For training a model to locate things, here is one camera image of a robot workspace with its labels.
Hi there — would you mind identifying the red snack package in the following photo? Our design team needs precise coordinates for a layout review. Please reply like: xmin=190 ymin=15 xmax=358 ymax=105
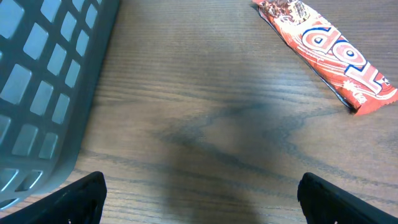
xmin=255 ymin=0 xmax=397 ymax=115

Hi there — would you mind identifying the dark grey plastic basket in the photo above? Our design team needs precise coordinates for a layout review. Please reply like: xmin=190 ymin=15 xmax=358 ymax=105
xmin=1 ymin=0 xmax=119 ymax=210

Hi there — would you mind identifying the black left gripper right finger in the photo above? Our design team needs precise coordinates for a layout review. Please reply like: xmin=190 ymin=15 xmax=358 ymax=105
xmin=297 ymin=172 xmax=397 ymax=224

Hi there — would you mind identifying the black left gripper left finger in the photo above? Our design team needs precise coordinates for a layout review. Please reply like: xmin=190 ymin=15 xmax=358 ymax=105
xmin=1 ymin=171 xmax=107 ymax=224

